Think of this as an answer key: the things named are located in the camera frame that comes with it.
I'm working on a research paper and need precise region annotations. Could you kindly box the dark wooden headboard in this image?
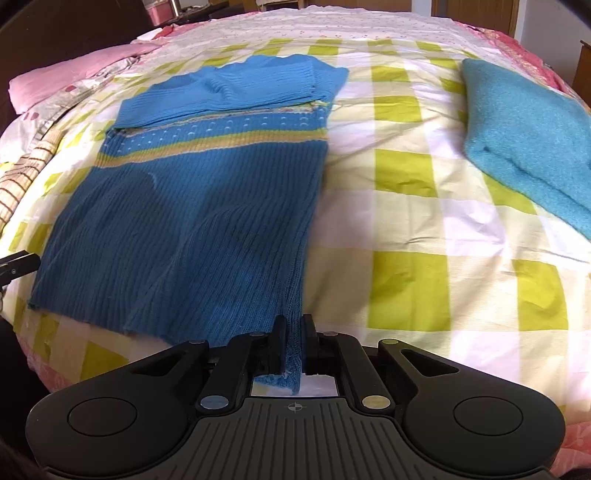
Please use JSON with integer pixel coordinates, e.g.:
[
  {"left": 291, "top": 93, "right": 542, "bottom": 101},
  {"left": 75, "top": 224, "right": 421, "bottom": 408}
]
[{"left": 0, "top": 0, "right": 163, "bottom": 109}]

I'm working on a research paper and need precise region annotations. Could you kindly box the wooden door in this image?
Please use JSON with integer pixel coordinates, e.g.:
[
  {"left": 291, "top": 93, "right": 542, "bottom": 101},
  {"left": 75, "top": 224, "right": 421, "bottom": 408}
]
[{"left": 429, "top": 0, "right": 515, "bottom": 35}]

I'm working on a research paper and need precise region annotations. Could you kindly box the blue striped knit sweater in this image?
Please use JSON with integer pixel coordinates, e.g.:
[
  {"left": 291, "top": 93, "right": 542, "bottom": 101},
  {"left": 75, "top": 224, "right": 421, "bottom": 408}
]
[{"left": 27, "top": 53, "right": 350, "bottom": 397}]

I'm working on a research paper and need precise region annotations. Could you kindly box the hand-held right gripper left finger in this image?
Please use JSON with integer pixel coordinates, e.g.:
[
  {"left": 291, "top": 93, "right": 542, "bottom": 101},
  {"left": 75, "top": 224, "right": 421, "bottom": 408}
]
[{"left": 133, "top": 315, "right": 288, "bottom": 415}]

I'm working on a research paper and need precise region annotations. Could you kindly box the pink plastic basket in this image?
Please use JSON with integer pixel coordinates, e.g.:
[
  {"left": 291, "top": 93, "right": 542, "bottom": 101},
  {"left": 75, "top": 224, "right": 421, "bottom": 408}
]
[{"left": 147, "top": 0, "right": 182, "bottom": 25}]

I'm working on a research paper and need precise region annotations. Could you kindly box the pink pillow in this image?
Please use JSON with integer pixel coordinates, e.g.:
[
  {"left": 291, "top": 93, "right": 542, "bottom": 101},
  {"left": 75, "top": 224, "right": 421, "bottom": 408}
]
[{"left": 9, "top": 42, "right": 158, "bottom": 114}]

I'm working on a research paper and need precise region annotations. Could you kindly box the wooden side desk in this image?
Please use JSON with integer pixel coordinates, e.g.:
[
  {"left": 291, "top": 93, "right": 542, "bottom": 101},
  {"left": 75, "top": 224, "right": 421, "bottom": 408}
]
[{"left": 573, "top": 39, "right": 591, "bottom": 95}]

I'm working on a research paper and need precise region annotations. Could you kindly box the teal folded blanket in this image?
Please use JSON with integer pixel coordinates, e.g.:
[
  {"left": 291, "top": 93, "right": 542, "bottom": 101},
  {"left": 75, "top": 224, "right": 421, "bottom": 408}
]
[{"left": 462, "top": 58, "right": 591, "bottom": 232}]

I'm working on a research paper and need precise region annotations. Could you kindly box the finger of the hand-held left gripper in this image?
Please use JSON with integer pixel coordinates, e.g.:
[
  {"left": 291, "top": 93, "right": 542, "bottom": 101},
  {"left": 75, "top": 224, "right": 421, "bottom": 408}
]
[{"left": 0, "top": 250, "right": 42, "bottom": 283}]

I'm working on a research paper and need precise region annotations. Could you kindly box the brown plaid cloth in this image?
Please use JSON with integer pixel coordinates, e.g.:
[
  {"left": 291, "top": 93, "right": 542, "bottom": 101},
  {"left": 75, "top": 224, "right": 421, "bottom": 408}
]
[{"left": 0, "top": 134, "right": 58, "bottom": 234}]

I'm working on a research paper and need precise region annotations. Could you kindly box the pink floral bed cover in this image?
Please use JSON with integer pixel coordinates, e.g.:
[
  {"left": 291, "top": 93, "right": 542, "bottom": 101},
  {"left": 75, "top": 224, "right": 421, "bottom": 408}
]
[{"left": 466, "top": 22, "right": 591, "bottom": 114}]

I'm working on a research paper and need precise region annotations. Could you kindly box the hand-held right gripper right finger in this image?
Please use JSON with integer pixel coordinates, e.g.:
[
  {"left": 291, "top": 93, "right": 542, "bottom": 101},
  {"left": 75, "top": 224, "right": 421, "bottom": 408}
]
[{"left": 300, "top": 314, "right": 459, "bottom": 412}]

